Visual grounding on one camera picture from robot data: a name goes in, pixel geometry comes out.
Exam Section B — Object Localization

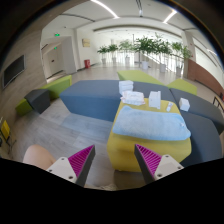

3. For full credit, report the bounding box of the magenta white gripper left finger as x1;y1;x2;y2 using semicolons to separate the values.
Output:
47;145;95;187

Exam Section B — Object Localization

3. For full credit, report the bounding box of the red bin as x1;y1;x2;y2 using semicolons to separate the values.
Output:
84;59;91;68

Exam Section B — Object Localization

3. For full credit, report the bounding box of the large blue-grey ottoman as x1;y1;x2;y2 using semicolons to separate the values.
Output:
59;79;176;123

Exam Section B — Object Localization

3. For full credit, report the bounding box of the potted plant far right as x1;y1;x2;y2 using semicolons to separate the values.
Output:
171;42;192;76

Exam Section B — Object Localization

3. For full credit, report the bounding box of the small white bottle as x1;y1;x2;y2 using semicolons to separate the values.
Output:
166;102;174;112

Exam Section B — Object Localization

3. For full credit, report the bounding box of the green ottoman right back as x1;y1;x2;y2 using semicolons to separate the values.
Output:
167;79;197;95

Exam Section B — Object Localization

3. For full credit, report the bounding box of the dark grey ottoman right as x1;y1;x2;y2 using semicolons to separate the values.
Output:
170;88;224;167

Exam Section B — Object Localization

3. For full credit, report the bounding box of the person's knee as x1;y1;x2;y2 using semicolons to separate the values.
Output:
23;144;56;170

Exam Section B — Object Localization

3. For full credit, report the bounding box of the yellow sign stand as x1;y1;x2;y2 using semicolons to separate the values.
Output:
0;117;16;151

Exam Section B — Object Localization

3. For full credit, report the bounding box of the green bench left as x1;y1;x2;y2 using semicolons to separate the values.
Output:
15;75;72;116

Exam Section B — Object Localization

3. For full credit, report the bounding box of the framed wall notice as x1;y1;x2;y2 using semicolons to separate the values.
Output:
82;38;90;47

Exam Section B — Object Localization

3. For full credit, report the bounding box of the yellow ottoman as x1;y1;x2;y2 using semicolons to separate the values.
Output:
106;98;193;174

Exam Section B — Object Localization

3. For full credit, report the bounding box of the white packaged cloth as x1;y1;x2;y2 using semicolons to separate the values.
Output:
121;91;145;106

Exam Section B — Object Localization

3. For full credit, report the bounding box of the light blue towel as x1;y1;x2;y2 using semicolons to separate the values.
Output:
112;106;191;141

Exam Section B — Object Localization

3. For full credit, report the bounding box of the stack of white cloths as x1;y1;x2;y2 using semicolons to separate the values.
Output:
119;80;134;94

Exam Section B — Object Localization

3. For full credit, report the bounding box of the dark grey cube seat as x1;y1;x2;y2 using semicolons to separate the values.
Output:
25;89;50;114

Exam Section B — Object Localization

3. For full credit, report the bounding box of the green ottoman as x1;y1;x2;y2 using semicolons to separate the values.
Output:
117;70;162;85
167;79;197;95

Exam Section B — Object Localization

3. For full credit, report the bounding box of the potted plant right centre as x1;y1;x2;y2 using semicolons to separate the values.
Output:
155;34;172;73

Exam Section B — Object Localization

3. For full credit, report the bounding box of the potted plant far left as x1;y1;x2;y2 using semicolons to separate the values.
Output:
98;46;109;64

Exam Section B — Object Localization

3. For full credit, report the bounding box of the large potted plant centre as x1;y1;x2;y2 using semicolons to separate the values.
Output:
134;36;154;70

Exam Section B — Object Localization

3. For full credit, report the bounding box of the wall-mounted black television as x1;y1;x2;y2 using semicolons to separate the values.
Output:
2;55;26;87

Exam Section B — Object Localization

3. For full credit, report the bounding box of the green ottoman centre back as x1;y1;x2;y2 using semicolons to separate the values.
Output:
117;70;162;85

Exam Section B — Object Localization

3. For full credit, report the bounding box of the white cube box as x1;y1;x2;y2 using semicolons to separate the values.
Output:
179;98;190;111

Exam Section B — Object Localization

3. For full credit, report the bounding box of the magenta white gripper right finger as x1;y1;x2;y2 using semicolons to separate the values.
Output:
134;144;183;184

